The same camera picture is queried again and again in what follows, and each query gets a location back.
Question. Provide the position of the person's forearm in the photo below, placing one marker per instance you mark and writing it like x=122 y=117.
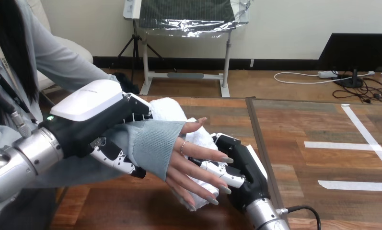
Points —
x=152 y=143

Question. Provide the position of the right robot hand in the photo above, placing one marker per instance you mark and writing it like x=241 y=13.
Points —
x=249 y=177

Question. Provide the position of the foil sheet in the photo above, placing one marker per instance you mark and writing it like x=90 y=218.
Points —
x=190 y=16

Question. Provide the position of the dark screen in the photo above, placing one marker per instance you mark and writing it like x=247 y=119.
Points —
x=356 y=50

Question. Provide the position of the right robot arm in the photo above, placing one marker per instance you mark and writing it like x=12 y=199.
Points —
x=265 y=216

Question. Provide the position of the white power strip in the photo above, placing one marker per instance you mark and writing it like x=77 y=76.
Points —
x=327 y=74

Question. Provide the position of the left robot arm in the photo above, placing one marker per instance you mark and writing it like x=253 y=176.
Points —
x=16 y=162

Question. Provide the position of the person's hand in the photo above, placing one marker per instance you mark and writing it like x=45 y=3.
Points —
x=186 y=165

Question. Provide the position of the black tripod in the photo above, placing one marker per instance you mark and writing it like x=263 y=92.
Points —
x=134 y=47

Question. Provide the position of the black fluffy thing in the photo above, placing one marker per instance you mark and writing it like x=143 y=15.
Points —
x=127 y=84

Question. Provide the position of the white towel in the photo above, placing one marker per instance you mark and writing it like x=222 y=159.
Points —
x=168 y=109

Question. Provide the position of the person's body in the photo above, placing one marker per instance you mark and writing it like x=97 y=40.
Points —
x=54 y=63

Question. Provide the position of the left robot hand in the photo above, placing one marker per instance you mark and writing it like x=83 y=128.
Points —
x=82 y=127

